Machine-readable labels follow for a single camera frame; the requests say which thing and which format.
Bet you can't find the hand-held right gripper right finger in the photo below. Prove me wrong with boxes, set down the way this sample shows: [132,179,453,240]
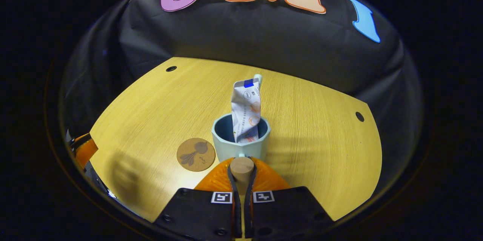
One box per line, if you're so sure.
[244,157,335,240]

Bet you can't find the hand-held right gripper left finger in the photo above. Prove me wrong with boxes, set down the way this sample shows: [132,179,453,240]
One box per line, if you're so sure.
[154,157,242,240]

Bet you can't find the pale green cup wooden handle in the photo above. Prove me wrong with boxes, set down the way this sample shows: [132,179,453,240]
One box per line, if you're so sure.
[211,113,272,196]

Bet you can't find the round brown cork coaster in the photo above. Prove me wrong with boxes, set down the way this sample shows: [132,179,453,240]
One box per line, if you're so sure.
[176,138,216,172]

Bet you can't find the white toothpaste tube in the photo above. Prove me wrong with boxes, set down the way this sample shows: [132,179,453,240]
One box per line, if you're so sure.
[230,78,262,144]

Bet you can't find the yellow wooden desktop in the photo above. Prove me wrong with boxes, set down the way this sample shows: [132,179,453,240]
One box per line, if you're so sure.
[89,57,383,240]

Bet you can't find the black backdrop cloth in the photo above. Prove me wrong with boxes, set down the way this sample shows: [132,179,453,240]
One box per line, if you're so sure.
[60,0,424,200]

